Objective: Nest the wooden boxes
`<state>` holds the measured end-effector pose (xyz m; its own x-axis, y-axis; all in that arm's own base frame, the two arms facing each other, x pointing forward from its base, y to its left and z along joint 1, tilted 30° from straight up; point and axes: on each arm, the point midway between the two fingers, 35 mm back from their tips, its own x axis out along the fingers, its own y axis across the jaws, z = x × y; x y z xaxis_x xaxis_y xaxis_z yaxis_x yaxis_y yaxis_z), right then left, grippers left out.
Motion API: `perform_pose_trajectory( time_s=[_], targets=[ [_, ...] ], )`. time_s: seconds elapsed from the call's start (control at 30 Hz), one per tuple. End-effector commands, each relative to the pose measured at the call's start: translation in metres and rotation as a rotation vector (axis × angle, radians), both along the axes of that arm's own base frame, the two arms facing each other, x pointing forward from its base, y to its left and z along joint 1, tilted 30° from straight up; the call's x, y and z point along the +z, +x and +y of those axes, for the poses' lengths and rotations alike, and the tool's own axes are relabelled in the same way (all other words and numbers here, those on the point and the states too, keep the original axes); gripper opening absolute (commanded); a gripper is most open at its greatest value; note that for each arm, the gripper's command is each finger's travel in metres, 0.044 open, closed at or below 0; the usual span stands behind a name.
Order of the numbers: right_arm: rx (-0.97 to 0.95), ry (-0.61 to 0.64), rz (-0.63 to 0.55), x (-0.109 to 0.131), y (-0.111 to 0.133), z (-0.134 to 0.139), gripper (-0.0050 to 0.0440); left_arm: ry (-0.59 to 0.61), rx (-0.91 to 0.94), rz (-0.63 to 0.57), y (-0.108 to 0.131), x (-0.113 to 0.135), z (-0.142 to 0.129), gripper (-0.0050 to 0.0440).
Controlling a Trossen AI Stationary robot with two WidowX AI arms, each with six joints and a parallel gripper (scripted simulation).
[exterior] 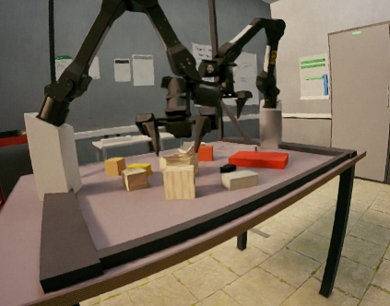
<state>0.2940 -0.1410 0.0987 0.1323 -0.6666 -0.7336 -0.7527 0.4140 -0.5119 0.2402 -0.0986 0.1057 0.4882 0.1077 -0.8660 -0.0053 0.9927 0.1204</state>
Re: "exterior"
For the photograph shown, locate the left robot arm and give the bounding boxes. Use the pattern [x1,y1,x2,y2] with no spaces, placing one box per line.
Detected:
[198,18,286,109]

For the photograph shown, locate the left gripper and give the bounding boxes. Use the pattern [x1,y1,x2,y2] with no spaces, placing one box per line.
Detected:
[216,77,253,119]

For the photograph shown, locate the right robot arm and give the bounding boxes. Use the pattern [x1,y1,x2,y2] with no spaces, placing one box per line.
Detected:
[35,0,219,127]

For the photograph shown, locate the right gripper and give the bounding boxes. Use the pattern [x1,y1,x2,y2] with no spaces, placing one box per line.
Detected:
[136,91,219,157]

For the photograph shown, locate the white rectangular block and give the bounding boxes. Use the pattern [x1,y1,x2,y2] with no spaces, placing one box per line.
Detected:
[221,170,258,191]

